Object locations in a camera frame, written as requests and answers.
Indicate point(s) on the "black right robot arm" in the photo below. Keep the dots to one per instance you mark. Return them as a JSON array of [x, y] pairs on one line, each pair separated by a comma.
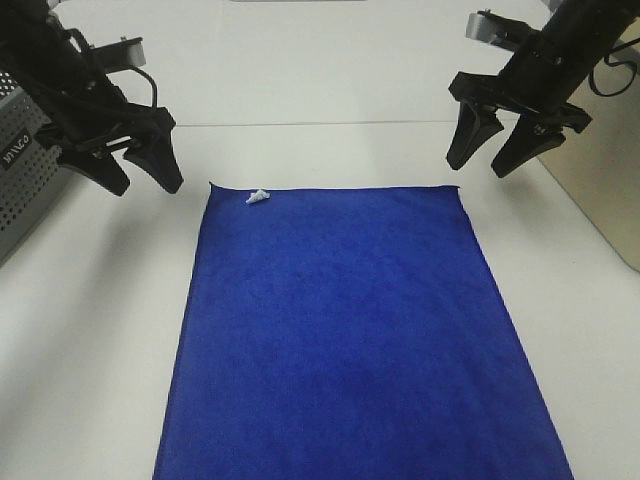
[[605, 20]]

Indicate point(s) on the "blue microfibre towel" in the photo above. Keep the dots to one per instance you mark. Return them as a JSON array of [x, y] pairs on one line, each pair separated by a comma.
[[350, 334]]

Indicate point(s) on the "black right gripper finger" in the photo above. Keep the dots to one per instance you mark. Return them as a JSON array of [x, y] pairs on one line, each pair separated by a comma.
[[475, 126], [529, 138]]

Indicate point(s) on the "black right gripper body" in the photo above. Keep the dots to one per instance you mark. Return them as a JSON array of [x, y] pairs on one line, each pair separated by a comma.
[[537, 80]]

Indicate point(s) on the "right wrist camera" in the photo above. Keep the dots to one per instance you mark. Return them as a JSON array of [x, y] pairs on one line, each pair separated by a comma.
[[495, 30]]

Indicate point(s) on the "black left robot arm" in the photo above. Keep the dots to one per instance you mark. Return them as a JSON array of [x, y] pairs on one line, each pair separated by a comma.
[[35, 45]]

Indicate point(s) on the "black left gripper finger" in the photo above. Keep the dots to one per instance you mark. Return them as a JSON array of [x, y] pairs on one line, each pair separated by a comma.
[[101, 169], [155, 156]]

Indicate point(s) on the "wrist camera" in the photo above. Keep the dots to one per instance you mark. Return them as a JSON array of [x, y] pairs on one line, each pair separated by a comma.
[[495, 30], [120, 56]]

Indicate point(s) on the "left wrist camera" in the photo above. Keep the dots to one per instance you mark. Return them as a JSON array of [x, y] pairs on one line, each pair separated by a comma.
[[120, 56]]

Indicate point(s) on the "beige storage box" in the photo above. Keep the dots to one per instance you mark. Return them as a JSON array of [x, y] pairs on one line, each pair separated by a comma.
[[599, 168]]

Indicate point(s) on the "grey perforated plastic basket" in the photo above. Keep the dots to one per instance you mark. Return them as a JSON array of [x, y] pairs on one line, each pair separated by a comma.
[[31, 179]]

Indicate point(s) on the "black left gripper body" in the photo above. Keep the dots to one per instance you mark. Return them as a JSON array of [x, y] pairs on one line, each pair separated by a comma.
[[94, 118]]

